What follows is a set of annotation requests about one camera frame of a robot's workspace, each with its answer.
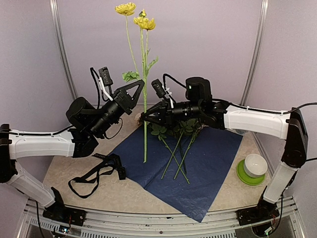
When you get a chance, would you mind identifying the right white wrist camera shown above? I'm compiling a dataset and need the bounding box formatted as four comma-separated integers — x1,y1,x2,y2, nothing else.
151,79,176,107

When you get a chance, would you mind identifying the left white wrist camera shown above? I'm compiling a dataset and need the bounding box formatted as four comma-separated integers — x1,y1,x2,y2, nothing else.
98,66,113,102

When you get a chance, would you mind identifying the right aluminium frame post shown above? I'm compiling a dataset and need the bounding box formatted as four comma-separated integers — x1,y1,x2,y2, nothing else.
240,0,269,106

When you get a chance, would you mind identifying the blue wrapping paper sheet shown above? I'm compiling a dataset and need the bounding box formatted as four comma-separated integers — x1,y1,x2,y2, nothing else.
112,121,243,222

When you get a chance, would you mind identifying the light blue ceramic mug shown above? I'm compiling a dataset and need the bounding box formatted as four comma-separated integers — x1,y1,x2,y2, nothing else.
234,129,247,135

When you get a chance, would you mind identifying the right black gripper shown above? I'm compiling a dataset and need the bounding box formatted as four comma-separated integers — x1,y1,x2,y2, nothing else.
141,98,203,128

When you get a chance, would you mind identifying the left aluminium frame post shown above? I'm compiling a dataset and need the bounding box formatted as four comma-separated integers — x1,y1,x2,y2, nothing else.
49,0,78,100

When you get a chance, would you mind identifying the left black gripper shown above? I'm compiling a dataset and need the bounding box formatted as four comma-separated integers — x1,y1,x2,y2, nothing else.
89,79,145,137

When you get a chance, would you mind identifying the pink fake rose bunch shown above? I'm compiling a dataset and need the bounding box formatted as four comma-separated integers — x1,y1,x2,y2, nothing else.
166,119,203,178

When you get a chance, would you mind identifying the yellow fake flower stem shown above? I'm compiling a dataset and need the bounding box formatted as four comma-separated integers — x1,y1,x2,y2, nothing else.
114,2,159,164

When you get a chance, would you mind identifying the aluminium frame post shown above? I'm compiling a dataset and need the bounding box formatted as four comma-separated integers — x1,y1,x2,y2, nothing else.
240,0,269,106
49,0,78,100

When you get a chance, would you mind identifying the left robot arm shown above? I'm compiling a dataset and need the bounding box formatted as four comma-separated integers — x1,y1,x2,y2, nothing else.
0,80,144,226

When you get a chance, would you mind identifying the green plate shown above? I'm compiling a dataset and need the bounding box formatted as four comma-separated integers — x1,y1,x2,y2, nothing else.
236,160,265,186

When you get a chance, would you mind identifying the black ribbon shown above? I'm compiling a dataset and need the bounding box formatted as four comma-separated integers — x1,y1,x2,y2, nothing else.
68,153,126,199

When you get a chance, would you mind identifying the front aluminium rail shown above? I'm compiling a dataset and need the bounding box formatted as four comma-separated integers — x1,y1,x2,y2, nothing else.
17,197,306,238

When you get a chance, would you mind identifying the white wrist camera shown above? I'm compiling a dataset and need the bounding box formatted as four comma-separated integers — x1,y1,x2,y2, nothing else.
98,66,113,102
151,79,176,107

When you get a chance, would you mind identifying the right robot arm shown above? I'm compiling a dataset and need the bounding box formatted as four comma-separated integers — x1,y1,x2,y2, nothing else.
141,77,308,226

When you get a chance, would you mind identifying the white ceramic bowl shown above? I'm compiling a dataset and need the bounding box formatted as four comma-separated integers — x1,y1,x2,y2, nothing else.
243,154,268,178

